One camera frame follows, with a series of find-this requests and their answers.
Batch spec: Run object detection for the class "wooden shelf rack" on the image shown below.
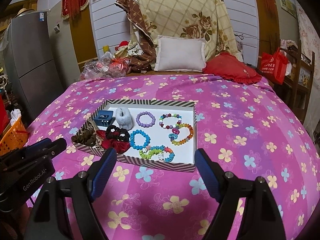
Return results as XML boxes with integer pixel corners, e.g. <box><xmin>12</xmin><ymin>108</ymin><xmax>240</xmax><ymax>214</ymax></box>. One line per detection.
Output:
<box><xmin>273</xmin><ymin>41</ymin><xmax>315</xmax><ymax>123</ymax></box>

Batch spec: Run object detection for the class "clear plastic bag of items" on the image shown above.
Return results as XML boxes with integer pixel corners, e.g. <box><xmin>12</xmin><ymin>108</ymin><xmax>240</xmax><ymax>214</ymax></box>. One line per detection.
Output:
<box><xmin>79</xmin><ymin>51</ymin><xmax>131</xmax><ymax>81</ymax></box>

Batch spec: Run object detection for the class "blue hair claw clip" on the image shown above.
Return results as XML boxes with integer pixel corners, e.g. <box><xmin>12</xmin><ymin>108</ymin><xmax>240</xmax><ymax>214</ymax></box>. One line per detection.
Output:
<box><xmin>93</xmin><ymin>110</ymin><xmax>116</xmax><ymax>127</ymax></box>

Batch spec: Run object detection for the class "grey fluffy scrunchie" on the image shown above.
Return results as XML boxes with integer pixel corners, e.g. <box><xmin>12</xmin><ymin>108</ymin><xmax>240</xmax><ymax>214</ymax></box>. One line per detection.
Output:
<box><xmin>116</xmin><ymin>107</ymin><xmax>133</xmax><ymax>131</ymax></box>

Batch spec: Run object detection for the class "blue bead bracelet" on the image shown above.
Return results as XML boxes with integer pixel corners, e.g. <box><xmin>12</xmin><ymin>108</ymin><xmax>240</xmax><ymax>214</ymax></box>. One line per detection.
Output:
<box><xmin>129</xmin><ymin>129</ymin><xmax>152</xmax><ymax>151</ymax></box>

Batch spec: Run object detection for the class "orange charm bead bracelet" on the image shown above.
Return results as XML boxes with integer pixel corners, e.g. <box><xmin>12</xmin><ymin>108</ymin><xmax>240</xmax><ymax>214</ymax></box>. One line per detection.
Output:
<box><xmin>168</xmin><ymin>122</ymin><xmax>195</xmax><ymax>146</ymax></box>

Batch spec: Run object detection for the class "floral beige quilt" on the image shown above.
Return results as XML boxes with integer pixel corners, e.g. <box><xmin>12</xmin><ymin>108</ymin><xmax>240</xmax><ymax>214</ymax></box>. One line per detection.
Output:
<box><xmin>115</xmin><ymin>0</ymin><xmax>242</xmax><ymax>72</ymax></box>

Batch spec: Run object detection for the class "orange plastic basket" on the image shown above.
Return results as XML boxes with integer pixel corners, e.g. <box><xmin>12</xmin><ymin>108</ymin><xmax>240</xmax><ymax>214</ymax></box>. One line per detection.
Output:
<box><xmin>0</xmin><ymin>117</ymin><xmax>29</xmax><ymax>155</ymax></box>

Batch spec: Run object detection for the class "white small pillow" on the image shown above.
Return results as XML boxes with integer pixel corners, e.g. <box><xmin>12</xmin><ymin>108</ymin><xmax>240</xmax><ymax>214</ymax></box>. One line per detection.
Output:
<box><xmin>154</xmin><ymin>35</ymin><xmax>206</xmax><ymax>72</ymax></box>

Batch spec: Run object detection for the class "grey refrigerator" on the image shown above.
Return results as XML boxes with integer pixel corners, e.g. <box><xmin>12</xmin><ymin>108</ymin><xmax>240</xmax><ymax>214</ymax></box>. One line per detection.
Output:
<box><xmin>3</xmin><ymin>10</ymin><xmax>63</xmax><ymax>120</ymax></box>

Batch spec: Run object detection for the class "red shopping bag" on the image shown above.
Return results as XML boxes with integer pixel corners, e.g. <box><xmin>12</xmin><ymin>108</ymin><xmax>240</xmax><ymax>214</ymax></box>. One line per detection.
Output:
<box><xmin>258</xmin><ymin>48</ymin><xmax>289</xmax><ymax>85</ymax></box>

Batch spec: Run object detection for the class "purple bead bracelet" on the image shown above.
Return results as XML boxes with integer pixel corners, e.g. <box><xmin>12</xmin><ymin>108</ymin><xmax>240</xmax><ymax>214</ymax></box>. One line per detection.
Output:
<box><xmin>135</xmin><ymin>111</ymin><xmax>156</xmax><ymax>129</ymax></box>

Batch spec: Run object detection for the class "santa plush toy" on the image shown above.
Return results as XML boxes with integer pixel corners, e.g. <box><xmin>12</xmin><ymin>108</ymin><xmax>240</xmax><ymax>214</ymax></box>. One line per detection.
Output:
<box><xmin>114</xmin><ymin>41</ymin><xmax>129</xmax><ymax>59</ymax></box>

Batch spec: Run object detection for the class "pink floral bedspread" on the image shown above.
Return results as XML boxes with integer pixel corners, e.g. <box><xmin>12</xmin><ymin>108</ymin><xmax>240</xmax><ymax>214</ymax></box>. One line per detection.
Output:
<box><xmin>28</xmin><ymin>75</ymin><xmax>319</xmax><ymax>239</ymax></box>

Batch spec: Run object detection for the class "multicolour round bead bracelet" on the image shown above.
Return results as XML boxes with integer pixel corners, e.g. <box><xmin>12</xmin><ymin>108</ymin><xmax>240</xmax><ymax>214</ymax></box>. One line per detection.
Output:
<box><xmin>158</xmin><ymin>113</ymin><xmax>183</xmax><ymax>130</ymax></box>

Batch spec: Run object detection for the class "red satin scrunchie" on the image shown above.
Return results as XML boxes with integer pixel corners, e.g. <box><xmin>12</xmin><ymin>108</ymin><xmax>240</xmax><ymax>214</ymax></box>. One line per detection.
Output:
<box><xmin>97</xmin><ymin>130</ymin><xmax>131</xmax><ymax>154</ymax></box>

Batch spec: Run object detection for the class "striped shallow tray box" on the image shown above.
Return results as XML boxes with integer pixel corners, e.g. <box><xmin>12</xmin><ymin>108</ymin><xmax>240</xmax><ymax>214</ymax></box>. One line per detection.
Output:
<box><xmin>74</xmin><ymin>99</ymin><xmax>197</xmax><ymax>172</ymax></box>

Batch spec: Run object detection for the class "green blue flower bracelet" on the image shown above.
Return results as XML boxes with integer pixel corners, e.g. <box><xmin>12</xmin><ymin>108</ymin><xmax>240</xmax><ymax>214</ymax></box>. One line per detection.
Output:
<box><xmin>139</xmin><ymin>144</ymin><xmax>176</xmax><ymax>163</ymax></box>

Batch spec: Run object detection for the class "red heart cushion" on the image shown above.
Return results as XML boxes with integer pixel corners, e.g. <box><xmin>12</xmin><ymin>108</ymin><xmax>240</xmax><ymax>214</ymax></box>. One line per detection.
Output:
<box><xmin>202</xmin><ymin>52</ymin><xmax>262</xmax><ymax>85</ymax></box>

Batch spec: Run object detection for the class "black scrunchie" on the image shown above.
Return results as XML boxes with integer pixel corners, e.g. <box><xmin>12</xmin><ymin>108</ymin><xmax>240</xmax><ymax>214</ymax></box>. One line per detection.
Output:
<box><xmin>105</xmin><ymin>125</ymin><xmax>130</xmax><ymax>142</ymax></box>

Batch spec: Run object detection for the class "leopard print hair bow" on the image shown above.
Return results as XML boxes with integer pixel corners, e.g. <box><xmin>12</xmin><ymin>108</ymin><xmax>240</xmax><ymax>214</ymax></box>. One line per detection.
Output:
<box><xmin>71</xmin><ymin>120</ymin><xmax>102</xmax><ymax>148</ymax></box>

